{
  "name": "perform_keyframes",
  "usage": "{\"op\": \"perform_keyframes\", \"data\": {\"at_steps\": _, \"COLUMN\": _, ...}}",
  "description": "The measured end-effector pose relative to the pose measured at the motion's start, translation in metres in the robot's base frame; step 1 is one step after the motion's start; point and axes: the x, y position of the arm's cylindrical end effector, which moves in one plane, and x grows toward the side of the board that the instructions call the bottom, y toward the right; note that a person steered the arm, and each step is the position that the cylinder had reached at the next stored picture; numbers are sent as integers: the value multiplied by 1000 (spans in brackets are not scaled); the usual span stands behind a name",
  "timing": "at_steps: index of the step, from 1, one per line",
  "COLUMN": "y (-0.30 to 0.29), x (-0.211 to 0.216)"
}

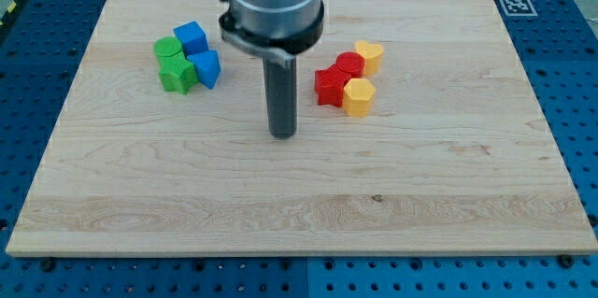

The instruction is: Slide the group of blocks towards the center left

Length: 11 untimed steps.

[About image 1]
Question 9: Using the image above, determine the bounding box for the yellow hexagon block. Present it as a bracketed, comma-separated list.
[342, 78, 376, 117]

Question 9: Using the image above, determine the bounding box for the red cylinder block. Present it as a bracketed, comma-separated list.
[335, 51, 365, 78]

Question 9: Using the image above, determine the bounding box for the green star block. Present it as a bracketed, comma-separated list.
[159, 57, 198, 95]

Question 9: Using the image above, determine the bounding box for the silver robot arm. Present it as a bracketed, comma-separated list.
[219, 0, 325, 138]

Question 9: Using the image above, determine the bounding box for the red star block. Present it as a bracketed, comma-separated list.
[314, 64, 351, 107]

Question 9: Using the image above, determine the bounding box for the blue triangular block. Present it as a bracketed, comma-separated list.
[187, 50, 221, 89]

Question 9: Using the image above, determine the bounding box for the black clamp ring mount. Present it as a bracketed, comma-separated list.
[219, 0, 324, 61]

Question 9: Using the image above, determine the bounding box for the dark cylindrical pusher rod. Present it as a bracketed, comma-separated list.
[263, 56, 297, 139]

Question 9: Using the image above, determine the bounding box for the green cylinder block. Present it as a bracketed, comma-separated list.
[153, 36, 186, 67]

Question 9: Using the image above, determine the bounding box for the blue cube block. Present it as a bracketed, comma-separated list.
[173, 21, 209, 55]

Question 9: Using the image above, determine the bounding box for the white fiducial marker tag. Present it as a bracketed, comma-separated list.
[498, 0, 537, 17]

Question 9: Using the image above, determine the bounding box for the yellow heart block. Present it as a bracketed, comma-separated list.
[354, 40, 385, 77]

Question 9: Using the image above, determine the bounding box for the wooden board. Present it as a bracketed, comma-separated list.
[7, 0, 597, 258]

